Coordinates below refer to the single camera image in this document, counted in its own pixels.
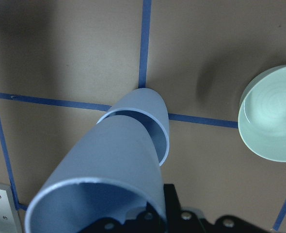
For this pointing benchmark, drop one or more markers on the mint green bowl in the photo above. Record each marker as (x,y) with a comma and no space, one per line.
(262,114)

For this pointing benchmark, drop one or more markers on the blue cup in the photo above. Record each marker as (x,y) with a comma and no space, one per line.
(112,170)
(148,107)

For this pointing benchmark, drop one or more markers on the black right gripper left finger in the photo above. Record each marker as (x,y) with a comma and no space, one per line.
(142,220)

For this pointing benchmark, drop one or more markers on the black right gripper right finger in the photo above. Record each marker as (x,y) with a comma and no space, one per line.
(187,221)

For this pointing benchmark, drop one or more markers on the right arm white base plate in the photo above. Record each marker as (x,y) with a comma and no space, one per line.
(9,219)

